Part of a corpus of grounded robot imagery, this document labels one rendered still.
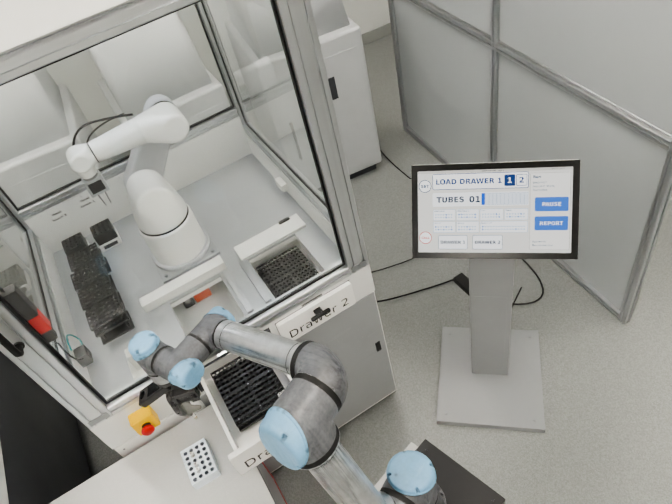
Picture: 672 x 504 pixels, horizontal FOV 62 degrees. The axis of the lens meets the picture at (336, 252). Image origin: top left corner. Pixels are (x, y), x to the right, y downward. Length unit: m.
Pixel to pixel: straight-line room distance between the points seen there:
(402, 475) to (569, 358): 1.54
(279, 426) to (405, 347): 1.79
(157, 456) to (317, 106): 1.21
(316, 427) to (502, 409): 1.59
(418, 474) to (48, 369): 0.99
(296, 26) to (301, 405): 0.84
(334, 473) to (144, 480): 0.88
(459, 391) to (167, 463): 1.33
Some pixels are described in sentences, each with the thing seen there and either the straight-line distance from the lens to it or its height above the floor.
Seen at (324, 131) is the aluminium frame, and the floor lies 1.52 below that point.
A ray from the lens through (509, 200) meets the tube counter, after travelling 1.86.
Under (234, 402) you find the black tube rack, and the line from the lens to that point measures 1.83.
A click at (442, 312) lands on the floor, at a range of 2.94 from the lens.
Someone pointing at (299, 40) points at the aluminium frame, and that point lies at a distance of 1.40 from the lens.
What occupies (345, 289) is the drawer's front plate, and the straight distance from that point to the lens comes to 1.91.
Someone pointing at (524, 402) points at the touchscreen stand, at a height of 0.04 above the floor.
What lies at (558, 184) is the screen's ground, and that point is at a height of 1.14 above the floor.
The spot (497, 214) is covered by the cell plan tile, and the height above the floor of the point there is 1.07.
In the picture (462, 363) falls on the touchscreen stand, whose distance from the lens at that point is 2.72.
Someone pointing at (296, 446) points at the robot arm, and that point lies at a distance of 1.10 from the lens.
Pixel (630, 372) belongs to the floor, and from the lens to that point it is 2.84.
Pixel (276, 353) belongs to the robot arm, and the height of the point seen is 1.36.
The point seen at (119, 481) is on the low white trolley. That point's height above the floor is 0.76.
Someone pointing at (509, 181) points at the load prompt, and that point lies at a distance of 1.86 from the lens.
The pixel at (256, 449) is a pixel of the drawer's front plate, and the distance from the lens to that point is 1.70.
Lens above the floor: 2.37
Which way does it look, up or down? 46 degrees down
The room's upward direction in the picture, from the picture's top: 16 degrees counter-clockwise
